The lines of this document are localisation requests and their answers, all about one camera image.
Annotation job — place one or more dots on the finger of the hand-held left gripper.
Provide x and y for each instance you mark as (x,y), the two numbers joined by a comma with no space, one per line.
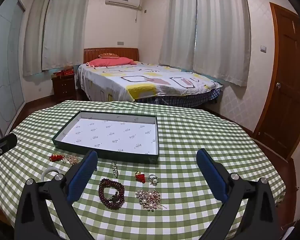
(5,143)

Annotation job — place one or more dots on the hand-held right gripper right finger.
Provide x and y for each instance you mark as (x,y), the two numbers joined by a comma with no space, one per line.
(210,172)

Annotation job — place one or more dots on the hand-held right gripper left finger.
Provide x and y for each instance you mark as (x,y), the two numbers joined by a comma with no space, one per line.
(82,177)

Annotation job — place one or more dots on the red knot ornament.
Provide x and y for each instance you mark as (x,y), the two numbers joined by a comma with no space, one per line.
(55,158)

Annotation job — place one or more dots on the rhinestone hair pin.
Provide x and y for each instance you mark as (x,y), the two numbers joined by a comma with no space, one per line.
(115,170)

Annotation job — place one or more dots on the white jade bangle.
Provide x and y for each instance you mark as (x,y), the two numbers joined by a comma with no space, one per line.
(45,172)

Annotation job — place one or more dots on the shallow green box white lining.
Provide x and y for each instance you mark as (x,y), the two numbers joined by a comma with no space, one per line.
(110,132)

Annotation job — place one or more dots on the pearl flower brooch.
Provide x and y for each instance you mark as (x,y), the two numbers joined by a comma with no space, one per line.
(148,198)

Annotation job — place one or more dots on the green checked tablecloth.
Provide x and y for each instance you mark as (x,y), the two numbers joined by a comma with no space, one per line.
(190,130)

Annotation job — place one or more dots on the small red tassel ornament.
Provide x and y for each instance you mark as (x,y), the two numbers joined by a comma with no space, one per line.
(139,176)

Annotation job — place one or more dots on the frosted glass wardrobe door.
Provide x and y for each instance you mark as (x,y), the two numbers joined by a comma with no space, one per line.
(5,67)

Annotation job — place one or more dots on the blue plaid bed cover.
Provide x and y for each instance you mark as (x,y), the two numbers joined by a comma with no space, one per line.
(185,98)

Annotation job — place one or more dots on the dark wooden nightstand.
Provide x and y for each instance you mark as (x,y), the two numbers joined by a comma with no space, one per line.
(63,88)

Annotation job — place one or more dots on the red gift box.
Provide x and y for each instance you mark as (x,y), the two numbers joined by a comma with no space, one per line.
(68,73)

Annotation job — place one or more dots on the white curtain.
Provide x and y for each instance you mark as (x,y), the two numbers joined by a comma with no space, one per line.
(65,30)
(220,35)
(33,35)
(177,25)

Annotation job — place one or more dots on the metal door knob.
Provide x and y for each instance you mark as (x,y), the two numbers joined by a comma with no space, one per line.
(278,85)

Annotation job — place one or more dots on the patterned white bedsheet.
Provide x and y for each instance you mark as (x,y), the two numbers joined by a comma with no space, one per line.
(140,80)

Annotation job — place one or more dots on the pink pillow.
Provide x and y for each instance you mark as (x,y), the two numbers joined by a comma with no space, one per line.
(110,62)

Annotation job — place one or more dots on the brown wooden door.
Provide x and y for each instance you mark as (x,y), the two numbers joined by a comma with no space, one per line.
(287,80)

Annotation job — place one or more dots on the small red cushion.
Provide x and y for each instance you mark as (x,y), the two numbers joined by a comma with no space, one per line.
(108,55)

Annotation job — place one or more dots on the wooden bed headboard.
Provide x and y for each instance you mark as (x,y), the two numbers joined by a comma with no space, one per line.
(125,53)

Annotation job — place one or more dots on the wall light switch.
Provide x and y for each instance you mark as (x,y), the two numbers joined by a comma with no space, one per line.
(263,48)

